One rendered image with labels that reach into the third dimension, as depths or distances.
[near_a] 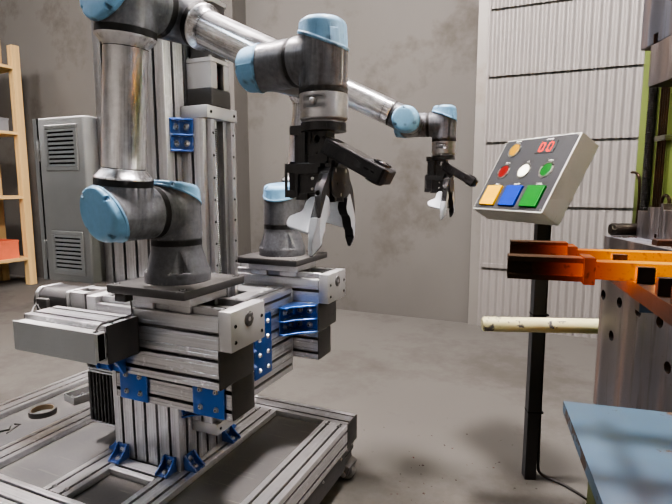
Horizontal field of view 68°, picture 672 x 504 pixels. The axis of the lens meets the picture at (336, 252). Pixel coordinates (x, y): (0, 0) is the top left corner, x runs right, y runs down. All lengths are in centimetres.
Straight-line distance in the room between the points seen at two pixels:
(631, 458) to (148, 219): 94
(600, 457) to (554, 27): 336
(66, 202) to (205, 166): 43
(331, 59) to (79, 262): 105
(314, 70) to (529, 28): 322
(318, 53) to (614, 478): 69
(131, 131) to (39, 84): 545
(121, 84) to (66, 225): 64
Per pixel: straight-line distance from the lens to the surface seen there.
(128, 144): 109
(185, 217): 118
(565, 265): 71
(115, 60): 111
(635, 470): 81
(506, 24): 396
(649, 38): 148
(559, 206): 165
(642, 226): 141
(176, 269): 118
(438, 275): 398
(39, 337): 133
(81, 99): 602
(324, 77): 78
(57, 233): 166
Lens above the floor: 104
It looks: 7 degrees down
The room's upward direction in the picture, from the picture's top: straight up
